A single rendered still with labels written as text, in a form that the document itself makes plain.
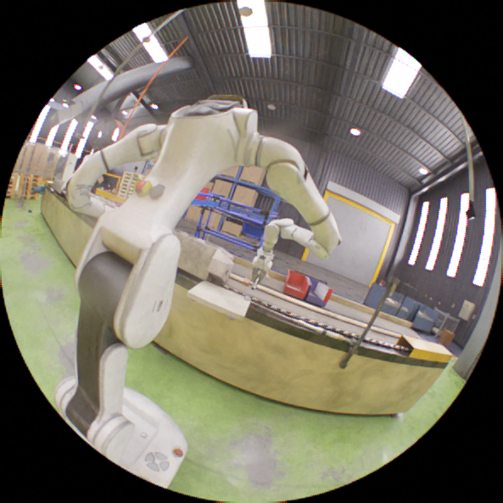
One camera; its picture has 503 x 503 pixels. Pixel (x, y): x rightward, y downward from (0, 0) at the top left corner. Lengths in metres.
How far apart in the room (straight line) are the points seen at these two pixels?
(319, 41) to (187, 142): 8.89
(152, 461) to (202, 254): 1.07
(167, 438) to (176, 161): 0.94
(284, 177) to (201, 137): 0.20
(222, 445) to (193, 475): 0.28
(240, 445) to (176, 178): 1.36
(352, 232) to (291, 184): 11.56
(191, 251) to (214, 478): 1.37
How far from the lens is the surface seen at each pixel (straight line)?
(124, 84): 8.60
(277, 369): 1.22
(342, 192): 11.60
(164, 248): 0.30
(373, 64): 9.28
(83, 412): 0.59
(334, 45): 9.07
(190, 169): 0.38
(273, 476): 1.35
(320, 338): 1.07
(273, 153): 0.42
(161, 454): 0.87
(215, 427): 1.32
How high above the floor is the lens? 1.21
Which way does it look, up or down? 9 degrees down
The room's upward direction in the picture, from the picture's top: 20 degrees clockwise
